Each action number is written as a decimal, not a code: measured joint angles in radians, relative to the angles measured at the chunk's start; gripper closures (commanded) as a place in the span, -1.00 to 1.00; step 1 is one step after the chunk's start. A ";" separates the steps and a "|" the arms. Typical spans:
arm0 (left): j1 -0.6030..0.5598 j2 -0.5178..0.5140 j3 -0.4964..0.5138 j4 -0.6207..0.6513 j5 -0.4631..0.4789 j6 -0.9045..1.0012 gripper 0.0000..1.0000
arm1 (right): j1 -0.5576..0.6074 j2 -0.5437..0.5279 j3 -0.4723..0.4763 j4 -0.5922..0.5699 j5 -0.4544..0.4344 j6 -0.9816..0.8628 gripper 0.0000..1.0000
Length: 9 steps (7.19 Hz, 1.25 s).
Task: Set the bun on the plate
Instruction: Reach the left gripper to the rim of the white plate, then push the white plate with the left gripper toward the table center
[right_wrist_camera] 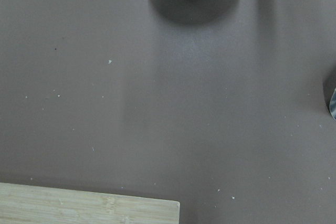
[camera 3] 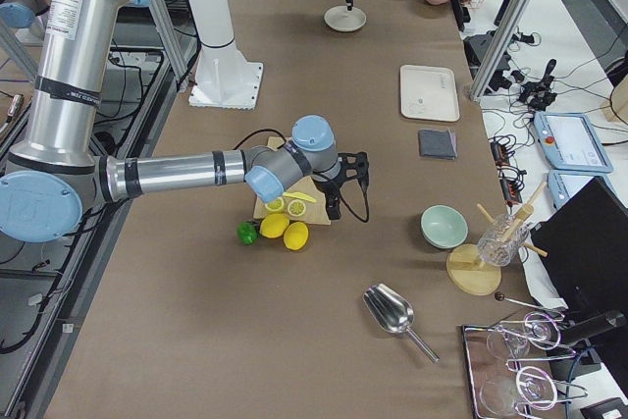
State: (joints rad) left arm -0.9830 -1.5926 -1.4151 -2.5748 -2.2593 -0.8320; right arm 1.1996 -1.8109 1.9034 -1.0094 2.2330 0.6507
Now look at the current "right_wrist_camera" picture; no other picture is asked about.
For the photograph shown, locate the metal scoop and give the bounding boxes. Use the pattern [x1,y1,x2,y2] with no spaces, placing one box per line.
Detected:
[329,89,336,120]

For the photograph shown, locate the wooden cutting board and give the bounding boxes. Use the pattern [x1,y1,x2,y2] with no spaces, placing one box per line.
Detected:
[1,183,180,223]

